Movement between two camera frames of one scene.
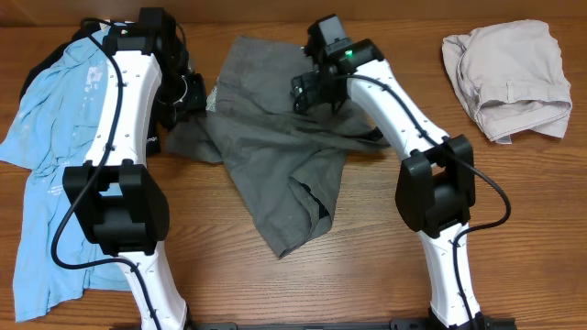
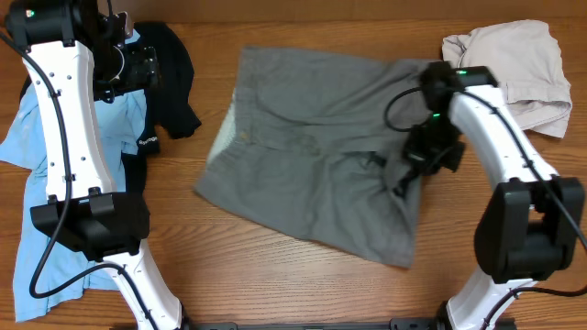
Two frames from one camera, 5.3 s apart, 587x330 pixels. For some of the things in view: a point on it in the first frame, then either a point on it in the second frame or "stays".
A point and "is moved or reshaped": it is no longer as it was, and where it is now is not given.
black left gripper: [196, 104] -> [145, 72]
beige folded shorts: [512, 78] stays
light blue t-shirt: [56, 128] stays
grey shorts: [285, 162] is moved or reshaped
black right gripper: [307, 95] -> [432, 165]
